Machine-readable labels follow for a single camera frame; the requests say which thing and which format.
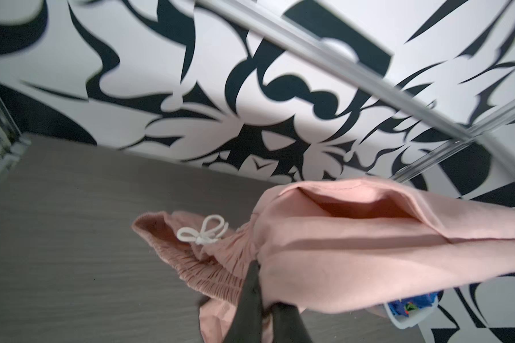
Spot white plastic basket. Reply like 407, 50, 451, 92
383, 296, 439, 330

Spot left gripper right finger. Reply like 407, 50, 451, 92
270, 303, 313, 343

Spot rainbow coloured shorts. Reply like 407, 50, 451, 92
388, 292, 439, 317

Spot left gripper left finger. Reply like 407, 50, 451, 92
223, 261, 263, 343

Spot pink shorts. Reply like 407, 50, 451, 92
132, 177, 515, 342

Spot aluminium frame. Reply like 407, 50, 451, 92
0, 0, 515, 207

